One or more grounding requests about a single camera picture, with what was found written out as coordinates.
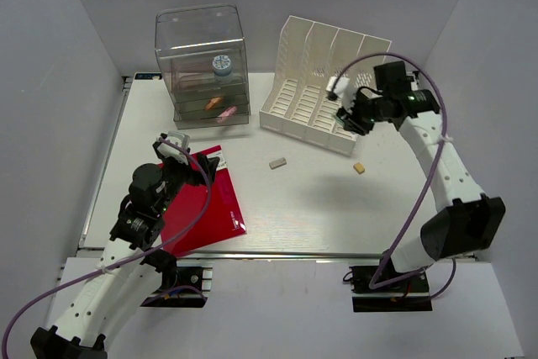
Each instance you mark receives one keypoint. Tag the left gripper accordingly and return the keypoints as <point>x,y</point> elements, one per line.
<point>192,173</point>

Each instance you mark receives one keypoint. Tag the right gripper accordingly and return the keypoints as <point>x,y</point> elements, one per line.
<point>351,121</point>

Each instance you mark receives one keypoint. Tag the pink stapler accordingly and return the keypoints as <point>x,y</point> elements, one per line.
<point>228,113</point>

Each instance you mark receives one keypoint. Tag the yellow eraser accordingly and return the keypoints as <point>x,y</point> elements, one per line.
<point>359,168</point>

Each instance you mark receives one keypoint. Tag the clear plastic drawer cabinet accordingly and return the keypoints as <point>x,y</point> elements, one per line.
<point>186,41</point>

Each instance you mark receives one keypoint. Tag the green stapler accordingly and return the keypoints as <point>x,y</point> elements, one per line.
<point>338,120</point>

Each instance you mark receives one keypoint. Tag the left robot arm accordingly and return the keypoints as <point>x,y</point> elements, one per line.
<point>132,265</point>

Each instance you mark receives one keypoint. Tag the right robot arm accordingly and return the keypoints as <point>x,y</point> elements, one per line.
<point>466,219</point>

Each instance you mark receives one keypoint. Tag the red plastic folder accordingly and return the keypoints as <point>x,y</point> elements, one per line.
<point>189,225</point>

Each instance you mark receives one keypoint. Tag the grey eraser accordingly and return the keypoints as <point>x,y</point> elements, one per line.
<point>277,163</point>

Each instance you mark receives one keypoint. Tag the white file organizer rack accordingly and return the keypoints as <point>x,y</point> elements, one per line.
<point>310,56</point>

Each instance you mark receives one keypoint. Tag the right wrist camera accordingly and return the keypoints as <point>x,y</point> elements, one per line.
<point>336,89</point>

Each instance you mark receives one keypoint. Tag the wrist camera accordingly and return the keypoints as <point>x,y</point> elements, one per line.
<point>336,89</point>
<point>173,144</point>

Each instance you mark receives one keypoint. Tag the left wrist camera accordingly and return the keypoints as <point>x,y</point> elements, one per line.
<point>173,144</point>

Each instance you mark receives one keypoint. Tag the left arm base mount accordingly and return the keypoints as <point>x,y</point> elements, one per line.
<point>186,287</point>

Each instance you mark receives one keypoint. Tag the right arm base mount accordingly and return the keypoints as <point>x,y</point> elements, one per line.
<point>411,295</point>

